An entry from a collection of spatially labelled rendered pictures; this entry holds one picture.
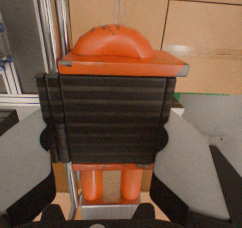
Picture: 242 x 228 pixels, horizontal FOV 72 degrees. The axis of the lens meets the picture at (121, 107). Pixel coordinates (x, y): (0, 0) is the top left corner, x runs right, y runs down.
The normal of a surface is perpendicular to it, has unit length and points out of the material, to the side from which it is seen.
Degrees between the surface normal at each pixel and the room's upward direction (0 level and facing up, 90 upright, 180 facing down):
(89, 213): 0
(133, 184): 0
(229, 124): 0
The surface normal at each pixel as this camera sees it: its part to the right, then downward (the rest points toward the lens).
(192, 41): 0.05, 0.46
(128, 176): -0.40, 0.41
